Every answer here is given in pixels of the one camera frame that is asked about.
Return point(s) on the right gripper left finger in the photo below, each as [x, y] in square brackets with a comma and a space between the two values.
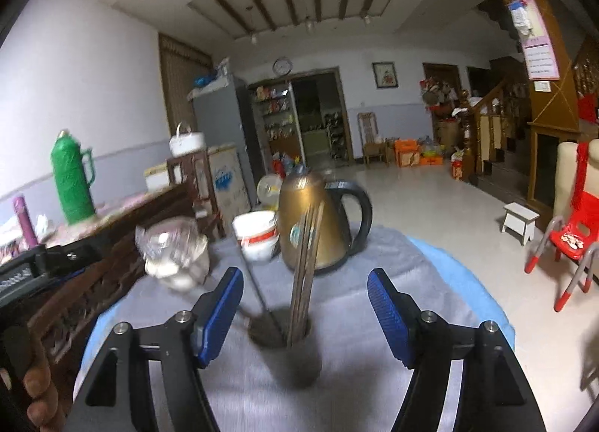
[214, 313]

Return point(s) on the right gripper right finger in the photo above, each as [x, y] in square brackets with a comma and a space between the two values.
[397, 314]

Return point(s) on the person's left hand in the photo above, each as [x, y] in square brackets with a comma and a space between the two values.
[29, 398]

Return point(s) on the white plastic basin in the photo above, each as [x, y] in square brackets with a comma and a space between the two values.
[178, 278]

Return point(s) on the purple thermos bottle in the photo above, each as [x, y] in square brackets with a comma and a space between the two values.
[23, 218]

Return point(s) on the grey towel table cover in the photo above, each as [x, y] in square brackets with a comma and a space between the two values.
[382, 344]

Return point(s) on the clear plastic bag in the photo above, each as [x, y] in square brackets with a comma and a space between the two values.
[175, 239]

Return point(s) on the stacked red white bowls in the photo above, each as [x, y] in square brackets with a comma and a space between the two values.
[257, 235]

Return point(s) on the grey metal utensil holder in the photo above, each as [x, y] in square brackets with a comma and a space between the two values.
[295, 367]

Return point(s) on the brass electric kettle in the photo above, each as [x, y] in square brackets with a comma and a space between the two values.
[309, 205]

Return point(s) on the carved dark wood sideboard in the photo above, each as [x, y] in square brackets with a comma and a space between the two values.
[62, 316]

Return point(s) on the green thermos jug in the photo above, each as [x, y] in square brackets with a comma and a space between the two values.
[74, 173]

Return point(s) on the small white stool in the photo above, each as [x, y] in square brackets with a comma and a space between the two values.
[521, 220]

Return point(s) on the white rice cooker pot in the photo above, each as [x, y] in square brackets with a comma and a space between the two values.
[185, 141]

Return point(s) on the red plastic child chair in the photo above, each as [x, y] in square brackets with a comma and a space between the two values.
[577, 238]

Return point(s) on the grey refrigerator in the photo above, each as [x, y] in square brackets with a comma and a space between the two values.
[224, 114]

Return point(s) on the wooden chair by wall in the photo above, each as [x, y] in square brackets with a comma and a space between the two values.
[372, 143]

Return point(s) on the framed wall picture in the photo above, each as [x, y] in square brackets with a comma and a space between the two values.
[385, 74]

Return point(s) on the round wall clock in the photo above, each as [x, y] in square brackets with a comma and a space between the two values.
[282, 67]

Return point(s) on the wall calendar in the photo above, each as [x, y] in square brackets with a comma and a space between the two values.
[535, 41]

